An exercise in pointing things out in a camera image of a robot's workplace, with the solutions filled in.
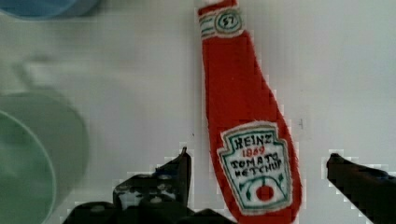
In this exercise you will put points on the red felt ketchup bottle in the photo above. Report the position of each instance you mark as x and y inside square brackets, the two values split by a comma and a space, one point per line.
[250, 144]

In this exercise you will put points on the green metal cup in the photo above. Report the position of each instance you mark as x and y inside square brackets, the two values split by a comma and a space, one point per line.
[43, 154]

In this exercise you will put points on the blue bowl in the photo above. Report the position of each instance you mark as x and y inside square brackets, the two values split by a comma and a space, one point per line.
[43, 10]

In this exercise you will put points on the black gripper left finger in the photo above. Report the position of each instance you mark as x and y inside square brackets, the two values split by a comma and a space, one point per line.
[168, 183]

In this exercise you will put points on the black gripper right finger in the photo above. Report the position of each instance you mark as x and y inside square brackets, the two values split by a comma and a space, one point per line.
[370, 190]

